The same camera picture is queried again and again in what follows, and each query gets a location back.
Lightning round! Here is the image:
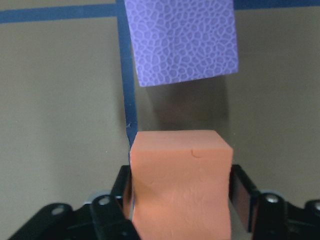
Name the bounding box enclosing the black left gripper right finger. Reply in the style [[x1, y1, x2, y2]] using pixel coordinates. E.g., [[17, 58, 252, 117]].
[[228, 164, 260, 233]]

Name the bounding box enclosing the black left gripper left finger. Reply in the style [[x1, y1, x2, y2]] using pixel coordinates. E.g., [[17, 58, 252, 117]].
[[111, 165, 133, 220]]

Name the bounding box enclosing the orange foam cube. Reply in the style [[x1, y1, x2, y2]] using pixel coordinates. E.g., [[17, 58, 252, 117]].
[[130, 130, 233, 240]]

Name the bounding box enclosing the purple foam cube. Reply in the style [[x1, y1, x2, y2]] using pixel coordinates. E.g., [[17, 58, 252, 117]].
[[124, 0, 239, 87]]

